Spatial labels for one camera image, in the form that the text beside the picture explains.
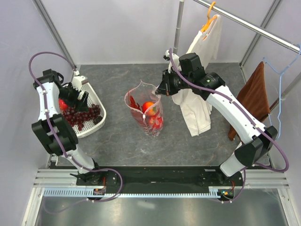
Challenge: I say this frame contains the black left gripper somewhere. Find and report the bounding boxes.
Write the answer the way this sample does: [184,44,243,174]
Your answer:
[58,83,88,113]

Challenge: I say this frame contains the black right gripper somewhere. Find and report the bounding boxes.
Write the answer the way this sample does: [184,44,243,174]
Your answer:
[156,68,193,96]

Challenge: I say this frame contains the clear zip top bag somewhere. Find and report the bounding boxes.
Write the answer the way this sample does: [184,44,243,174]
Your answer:
[124,81,164,137]

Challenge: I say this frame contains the red pomegranate fruit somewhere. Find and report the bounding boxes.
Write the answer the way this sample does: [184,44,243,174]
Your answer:
[148,116,156,127]

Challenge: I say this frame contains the red bell pepper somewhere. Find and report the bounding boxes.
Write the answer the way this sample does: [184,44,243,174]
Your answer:
[152,117,163,129]

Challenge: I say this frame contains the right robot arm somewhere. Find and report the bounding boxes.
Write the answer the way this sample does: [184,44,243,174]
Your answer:
[155,53,277,186]

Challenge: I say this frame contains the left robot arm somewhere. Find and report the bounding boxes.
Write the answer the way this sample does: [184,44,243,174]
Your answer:
[32,69,103,185]

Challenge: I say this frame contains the red apple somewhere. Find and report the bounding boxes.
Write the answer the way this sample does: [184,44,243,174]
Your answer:
[58,99,68,111]

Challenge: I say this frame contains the dark purple grape bunch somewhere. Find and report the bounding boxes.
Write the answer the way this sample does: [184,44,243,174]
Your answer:
[62,104,103,131]

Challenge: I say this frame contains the white perforated plastic basket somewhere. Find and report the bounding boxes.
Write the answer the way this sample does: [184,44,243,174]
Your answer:
[72,83,106,138]

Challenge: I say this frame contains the dark chocolate piece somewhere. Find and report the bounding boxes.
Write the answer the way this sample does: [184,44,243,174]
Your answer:
[94,118,101,124]

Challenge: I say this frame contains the white t-shirt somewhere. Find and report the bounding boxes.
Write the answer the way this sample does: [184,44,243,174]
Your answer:
[171,14,223,137]

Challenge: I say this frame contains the metal clothes rack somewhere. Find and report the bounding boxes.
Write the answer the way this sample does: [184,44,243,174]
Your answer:
[173,0,301,111]

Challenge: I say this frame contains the orange clothes hanger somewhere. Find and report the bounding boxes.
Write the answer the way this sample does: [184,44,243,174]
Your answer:
[200,1,217,32]

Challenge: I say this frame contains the brown towel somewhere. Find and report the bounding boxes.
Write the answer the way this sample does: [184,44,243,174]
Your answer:
[227,61,271,142]

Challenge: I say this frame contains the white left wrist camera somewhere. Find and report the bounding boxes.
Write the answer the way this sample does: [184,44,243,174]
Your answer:
[71,70,87,90]

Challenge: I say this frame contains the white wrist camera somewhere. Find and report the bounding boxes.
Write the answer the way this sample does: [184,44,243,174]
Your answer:
[71,70,87,90]
[163,50,180,73]

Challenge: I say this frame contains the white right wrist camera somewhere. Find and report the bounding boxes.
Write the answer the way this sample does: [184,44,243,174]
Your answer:
[163,50,180,73]

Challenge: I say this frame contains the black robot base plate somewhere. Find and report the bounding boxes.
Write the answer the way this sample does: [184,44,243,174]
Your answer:
[75,166,243,193]

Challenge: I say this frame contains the slotted cable duct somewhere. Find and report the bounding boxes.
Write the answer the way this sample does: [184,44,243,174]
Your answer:
[43,188,221,198]

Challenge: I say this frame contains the blue wire hanger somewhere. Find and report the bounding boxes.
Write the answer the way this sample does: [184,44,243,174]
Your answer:
[262,44,301,140]

